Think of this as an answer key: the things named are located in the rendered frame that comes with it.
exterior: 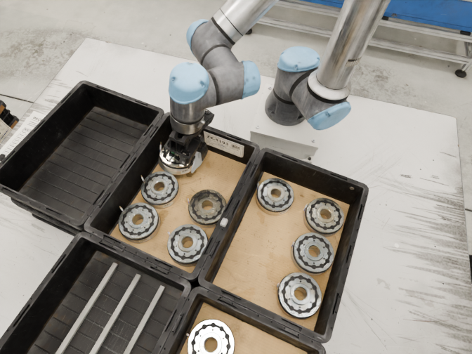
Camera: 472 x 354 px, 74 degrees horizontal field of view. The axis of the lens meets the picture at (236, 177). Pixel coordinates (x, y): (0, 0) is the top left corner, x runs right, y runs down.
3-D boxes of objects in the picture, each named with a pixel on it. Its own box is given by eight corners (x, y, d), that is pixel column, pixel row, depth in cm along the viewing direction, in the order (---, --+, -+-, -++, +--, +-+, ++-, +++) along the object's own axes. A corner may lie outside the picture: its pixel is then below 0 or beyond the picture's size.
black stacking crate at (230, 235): (258, 168, 97) (262, 147, 87) (353, 205, 91) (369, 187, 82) (199, 292, 79) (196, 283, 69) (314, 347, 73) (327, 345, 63)
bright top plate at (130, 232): (136, 197, 86) (135, 195, 86) (166, 215, 84) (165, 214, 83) (110, 226, 82) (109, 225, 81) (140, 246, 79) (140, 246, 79)
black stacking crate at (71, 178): (95, 105, 108) (82, 80, 98) (172, 135, 102) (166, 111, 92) (10, 201, 89) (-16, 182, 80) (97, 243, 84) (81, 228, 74)
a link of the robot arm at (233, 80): (241, 41, 69) (195, 50, 65) (267, 74, 64) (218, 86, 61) (237, 70, 76) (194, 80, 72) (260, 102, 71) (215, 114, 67)
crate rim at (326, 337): (261, 150, 89) (262, 145, 87) (366, 189, 83) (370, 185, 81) (195, 285, 70) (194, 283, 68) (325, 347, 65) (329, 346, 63)
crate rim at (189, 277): (168, 115, 94) (166, 109, 92) (261, 150, 89) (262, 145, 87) (83, 232, 76) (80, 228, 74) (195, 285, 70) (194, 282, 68)
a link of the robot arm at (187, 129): (180, 92, 71) (213, 107, 70) (180, 105, 75) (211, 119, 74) (163, 115, 67) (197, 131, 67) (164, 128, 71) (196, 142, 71)
